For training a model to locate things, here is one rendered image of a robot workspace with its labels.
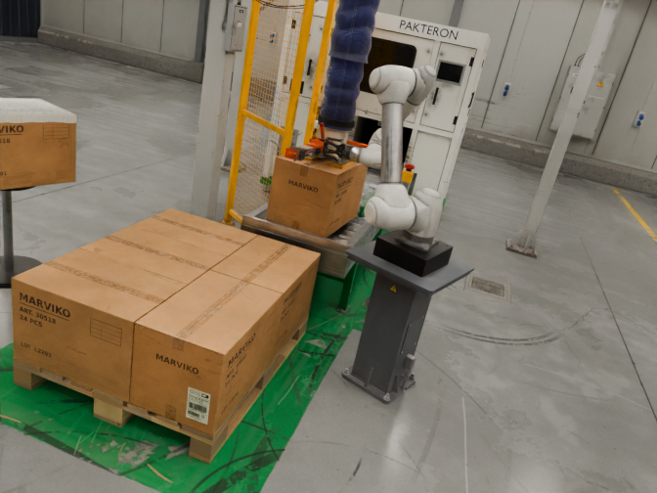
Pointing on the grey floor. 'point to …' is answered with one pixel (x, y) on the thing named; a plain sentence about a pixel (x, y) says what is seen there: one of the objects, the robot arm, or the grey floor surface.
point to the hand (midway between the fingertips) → (318, 145)
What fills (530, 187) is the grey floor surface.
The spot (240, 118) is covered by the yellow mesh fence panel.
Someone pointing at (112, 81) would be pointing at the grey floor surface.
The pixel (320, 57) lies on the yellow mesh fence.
